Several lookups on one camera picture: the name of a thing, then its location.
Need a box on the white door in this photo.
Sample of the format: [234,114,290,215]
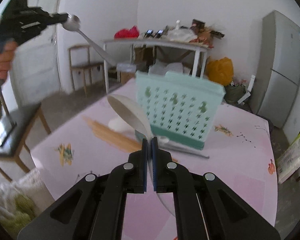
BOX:
[11,0,61,106]

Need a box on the white plastic bag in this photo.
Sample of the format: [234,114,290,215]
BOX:
[148,61,183,75]

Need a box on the mint green utensil holder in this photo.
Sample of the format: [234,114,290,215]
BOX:
[135,71,225,150]

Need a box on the clear plastic bag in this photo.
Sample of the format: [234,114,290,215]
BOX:
[167,20,198,43]

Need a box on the white rice bag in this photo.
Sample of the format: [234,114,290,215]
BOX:
[276,133,300,184]

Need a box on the wooden chopstick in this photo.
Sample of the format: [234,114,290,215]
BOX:
[83,116,142,153]

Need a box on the wooden chair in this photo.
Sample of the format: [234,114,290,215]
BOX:
[68,44,106,97]

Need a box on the large metal spoon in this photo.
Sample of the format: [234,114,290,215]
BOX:
[157,136,210,159]

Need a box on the silver refrigerator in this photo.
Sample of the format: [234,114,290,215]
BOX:
[250,10,300,128]

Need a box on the person's left hand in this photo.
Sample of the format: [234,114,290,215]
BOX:
[0,40,18,81]

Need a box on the red plastic bag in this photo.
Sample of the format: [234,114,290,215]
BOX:
[114,25,140,39]

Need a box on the yellow plastic bag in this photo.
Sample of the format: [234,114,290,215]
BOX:
[205,57,234,86]

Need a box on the pink patterned tablecloth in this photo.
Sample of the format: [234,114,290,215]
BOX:
[18,80,280,239]

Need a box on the small metal spoon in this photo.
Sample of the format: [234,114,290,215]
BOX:
[62,14,117,67]

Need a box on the small white ceramic spoon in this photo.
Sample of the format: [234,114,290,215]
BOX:
[108,116,134,133]

